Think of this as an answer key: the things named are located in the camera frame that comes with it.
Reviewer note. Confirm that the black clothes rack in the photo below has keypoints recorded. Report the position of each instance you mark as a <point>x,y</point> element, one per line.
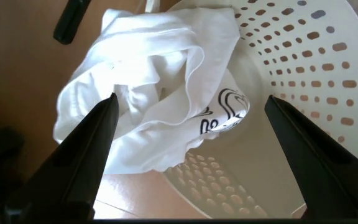
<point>70,21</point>

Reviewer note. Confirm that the white garment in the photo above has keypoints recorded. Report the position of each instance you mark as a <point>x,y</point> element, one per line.
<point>154,62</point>

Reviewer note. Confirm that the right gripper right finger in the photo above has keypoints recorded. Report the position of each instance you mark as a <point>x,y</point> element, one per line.
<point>322,174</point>

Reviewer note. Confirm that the white laundry basket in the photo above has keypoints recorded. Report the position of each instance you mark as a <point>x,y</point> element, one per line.
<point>306,46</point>

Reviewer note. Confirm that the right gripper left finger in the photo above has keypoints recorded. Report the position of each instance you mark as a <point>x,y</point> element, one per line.
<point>73,174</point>

